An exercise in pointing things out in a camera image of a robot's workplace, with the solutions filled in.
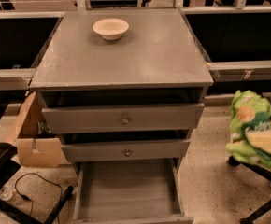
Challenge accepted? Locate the green rice chip bag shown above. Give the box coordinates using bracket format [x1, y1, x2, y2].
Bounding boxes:
[226, 91, 271, 171]

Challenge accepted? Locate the grey top drawer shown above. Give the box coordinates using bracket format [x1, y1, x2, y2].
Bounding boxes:
[42, 104, 204, 134]

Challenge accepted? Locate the grey middle drawer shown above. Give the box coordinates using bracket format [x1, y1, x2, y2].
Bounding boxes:
[61, 140, 190, 162]

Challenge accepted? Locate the grey open bottom drawer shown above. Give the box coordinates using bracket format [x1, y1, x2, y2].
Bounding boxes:
[73, 159, 193, 224]

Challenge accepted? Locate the grey drawer cabinet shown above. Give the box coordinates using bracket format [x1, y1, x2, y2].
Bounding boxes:
[29, 8, 214, 173]

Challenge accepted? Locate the grey metal railing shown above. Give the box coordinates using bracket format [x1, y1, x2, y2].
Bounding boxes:
[0, 0, 271, 91]

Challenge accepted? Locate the white bowl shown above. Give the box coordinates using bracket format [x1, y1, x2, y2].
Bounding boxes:
[93, 18, 129, 41]

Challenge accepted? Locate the brown cardboard box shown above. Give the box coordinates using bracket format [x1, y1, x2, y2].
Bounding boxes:
[5, 92, 64, 168]

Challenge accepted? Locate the black cable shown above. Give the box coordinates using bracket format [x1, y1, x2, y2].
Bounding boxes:
[14, 172, 64, 224]

